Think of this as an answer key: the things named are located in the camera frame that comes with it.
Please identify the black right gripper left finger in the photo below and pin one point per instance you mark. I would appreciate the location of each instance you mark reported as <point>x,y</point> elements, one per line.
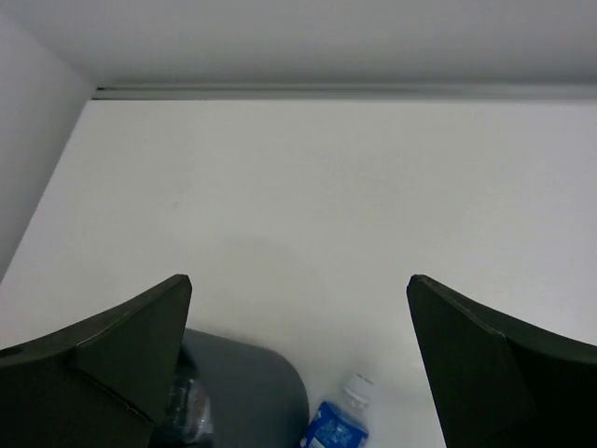
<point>101,382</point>

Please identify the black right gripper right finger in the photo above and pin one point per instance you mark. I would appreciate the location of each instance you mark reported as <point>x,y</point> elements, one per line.
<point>498,381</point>

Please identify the clear bottle orange blue label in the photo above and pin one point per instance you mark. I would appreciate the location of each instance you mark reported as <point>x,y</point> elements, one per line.
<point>188,416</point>

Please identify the dark grey garbage bin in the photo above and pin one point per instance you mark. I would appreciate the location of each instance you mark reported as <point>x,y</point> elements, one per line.
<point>257,397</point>

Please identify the aluminium table frame rail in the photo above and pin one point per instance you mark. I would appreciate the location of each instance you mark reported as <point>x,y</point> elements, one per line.
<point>567,92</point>

